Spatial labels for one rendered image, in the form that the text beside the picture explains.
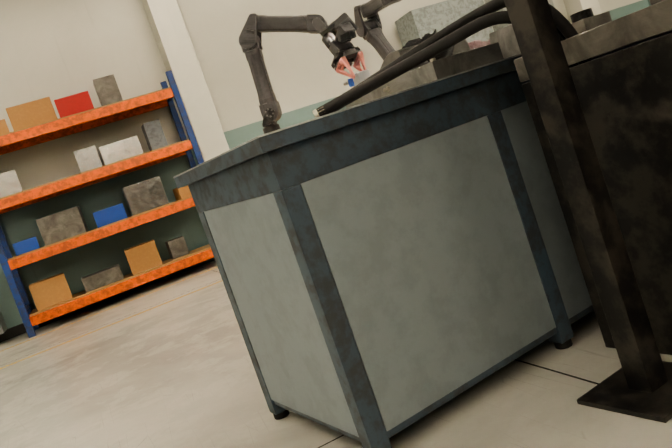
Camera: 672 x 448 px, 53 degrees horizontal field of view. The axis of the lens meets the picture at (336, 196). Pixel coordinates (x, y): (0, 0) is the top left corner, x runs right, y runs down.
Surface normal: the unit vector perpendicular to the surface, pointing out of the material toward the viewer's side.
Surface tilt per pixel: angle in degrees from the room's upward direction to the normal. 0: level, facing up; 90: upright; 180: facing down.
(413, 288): 90
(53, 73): 90
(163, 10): 90
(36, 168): 90
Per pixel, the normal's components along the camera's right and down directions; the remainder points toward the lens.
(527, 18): -0.82, 0.32
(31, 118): 0.33, -0.05
